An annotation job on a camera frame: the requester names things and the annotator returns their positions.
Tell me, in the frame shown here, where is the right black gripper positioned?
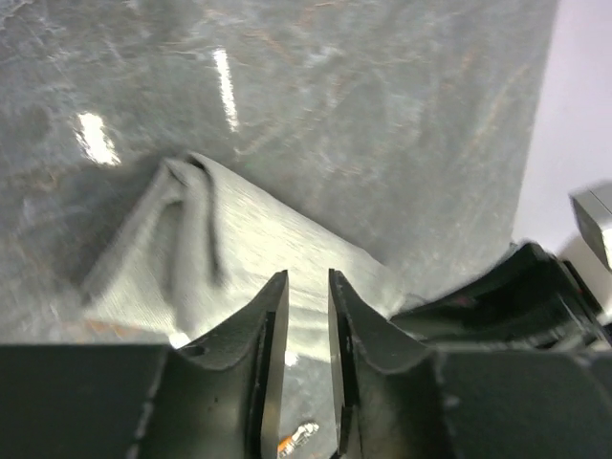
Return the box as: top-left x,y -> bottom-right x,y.
390,241 -> 611,350

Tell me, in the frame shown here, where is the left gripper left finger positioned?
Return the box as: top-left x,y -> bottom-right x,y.
1,272 -> 289,458

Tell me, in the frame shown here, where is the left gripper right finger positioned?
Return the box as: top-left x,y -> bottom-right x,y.
328,270 -> 611,458

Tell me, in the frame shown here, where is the grey cloth napkin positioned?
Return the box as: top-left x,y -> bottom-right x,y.
78,151 -> 407,364

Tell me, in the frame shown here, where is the orange plastic spoon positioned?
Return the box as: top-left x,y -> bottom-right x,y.
277,436 -> 295,458

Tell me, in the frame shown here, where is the clear-handled metal fork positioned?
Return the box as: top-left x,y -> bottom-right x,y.
291,421 -> 319,448

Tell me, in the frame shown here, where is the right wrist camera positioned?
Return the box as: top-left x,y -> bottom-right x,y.
570,180 -> 611,271

